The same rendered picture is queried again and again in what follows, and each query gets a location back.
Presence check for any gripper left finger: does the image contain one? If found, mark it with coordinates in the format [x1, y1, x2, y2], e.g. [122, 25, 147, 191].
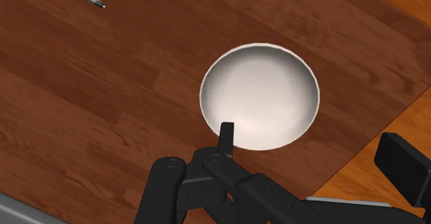
[133, 122, 253, 224]

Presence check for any white bowl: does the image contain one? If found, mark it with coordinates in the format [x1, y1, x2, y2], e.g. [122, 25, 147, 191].
[198, 42, 321, 152]

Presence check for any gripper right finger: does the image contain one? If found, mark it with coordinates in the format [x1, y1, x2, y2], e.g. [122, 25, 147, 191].
[374, 131, 431, 209]

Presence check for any brown wooden table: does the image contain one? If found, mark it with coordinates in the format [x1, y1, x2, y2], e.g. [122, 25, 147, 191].
[0, 0, 431, 224]

